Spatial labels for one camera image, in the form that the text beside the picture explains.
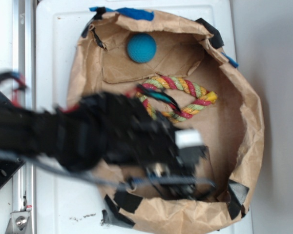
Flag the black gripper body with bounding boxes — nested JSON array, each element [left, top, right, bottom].
[[105, 115, 216, 200]]

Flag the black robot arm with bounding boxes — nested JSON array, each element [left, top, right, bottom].
[[0, 92, 216, 199]]

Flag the brown paper bag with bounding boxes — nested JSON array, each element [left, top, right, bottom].
[[67, 8, 264, 234]]

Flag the teal textured ball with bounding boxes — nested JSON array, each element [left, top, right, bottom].
[[126, 33, 157, 63]]

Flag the multicolour twisted rope toy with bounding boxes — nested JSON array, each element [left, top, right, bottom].
[[135, 75, 218, 123]]

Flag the red and teal wire bundle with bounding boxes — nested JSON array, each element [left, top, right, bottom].
[[126, 84, 183, 115]]

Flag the metal corner bracket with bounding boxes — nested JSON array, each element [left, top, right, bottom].
[[5, 211, 33, 234]]

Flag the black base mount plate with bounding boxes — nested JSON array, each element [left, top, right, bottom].
[[0, 91, 24, 189]]

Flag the aluminium frame rail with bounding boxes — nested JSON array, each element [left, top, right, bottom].
[[12, 0, 37, 234]]

